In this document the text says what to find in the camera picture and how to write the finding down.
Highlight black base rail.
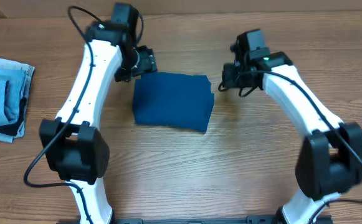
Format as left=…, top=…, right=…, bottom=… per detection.
left=113, top=215, right=274, bottom=224

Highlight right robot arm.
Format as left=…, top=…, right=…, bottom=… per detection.
left=218, top=29, right=362, bottom=223

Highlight folded light blue jeans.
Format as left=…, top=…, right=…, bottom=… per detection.
left=0, top=58, right=35, bottom=143

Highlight dark blue t-shirt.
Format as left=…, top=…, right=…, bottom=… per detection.
left=132, top=72, right=214, bottom=133

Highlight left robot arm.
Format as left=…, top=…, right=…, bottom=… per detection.
left=39, top=2, right=157, bottom=223

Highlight folded black garment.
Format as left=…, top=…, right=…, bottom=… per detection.
left=0, top=97, right=27, bottom=136

